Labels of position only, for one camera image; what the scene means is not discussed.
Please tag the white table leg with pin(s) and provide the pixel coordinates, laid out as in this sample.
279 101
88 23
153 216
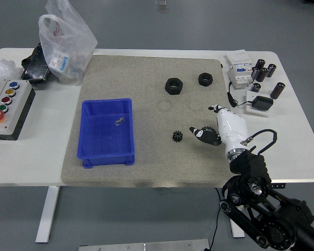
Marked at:
236 232
48 214

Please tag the black table control panel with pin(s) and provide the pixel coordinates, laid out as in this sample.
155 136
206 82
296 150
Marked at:
279 186

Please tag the white flat block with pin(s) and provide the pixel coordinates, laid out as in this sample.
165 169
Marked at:
253 111

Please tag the black pouch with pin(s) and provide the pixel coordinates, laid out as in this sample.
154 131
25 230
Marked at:
35 68

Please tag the black cylindrical capacitor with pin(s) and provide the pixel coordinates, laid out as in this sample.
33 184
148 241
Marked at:
260 64
271 70
254 72
256 87
277 90
261 74

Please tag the green push button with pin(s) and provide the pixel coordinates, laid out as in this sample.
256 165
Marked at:
2 108

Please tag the large black hex nut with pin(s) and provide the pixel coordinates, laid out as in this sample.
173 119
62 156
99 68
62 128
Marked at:
174 89

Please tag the crumpled clear plastic wrap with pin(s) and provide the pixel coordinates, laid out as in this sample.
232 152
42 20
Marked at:
1 68

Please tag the blue plastic box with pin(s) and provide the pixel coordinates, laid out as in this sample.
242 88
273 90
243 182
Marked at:
104 138

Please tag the yellow push button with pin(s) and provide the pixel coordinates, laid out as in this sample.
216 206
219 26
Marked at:
9 92

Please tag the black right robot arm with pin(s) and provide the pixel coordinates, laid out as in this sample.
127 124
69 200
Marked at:
250 163

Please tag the blue push button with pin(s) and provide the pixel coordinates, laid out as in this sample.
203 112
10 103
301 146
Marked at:
13 84

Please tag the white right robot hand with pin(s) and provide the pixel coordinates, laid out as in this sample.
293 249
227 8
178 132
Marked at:
232 128

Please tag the small black hex nut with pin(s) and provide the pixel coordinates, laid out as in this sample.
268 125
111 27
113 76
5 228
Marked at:
205 81

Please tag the red push button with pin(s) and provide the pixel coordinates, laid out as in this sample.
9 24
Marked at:
6 100

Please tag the small black gear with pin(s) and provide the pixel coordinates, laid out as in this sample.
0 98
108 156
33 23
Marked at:
177 136

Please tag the grey button control box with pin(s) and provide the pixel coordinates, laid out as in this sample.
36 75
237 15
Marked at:
19 104

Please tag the small clear plastic piece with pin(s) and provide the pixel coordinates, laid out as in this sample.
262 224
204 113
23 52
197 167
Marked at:
120 121

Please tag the white circuit breaker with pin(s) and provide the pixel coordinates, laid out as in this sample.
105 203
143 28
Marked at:
237 65

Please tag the clear plastic bag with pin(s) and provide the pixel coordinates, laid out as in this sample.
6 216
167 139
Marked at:
68 39

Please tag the black power adapter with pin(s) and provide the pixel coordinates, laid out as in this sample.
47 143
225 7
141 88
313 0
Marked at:
262 102

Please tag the floor socket cover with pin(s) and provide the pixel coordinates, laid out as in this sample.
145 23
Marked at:
160 2
162 10

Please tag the white and blue carton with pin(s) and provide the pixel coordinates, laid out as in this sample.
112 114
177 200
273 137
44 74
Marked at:
58 61

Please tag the grey-brown mat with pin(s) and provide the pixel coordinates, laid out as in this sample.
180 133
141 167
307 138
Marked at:
146 117

